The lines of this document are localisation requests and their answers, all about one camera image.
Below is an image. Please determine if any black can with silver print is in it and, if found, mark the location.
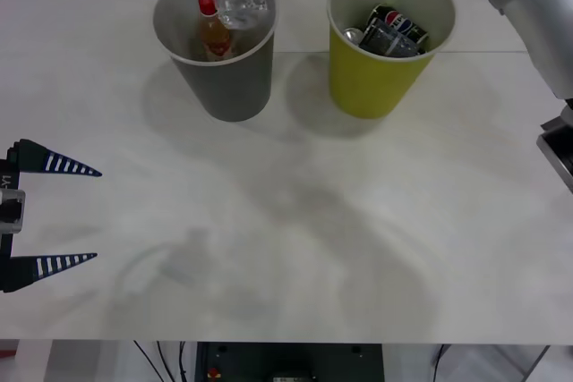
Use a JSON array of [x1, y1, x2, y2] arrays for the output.
[[343, 18, 422, 59]]

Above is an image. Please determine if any grey plastic waste bin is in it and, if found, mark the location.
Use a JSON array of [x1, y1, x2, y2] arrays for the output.
[[151, 0, 278, 123]]

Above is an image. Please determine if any black can with red-blue logo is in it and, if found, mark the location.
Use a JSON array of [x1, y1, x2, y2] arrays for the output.
[[367, 4, 430, 53]]

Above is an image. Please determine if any orange bottle with red cap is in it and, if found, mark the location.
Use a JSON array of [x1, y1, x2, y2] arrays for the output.
[[196, 0, 236, 63]]

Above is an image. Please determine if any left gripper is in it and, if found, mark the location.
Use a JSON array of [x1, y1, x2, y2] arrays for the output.
[[0, 138, 103, 294]]

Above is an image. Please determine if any black robot torso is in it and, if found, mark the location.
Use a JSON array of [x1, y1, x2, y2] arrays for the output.
[[195, 341, 386, 382]]

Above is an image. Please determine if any yellow-green plastic waste bin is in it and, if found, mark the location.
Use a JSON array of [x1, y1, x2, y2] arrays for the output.
[[326, 0, 457, 121]]

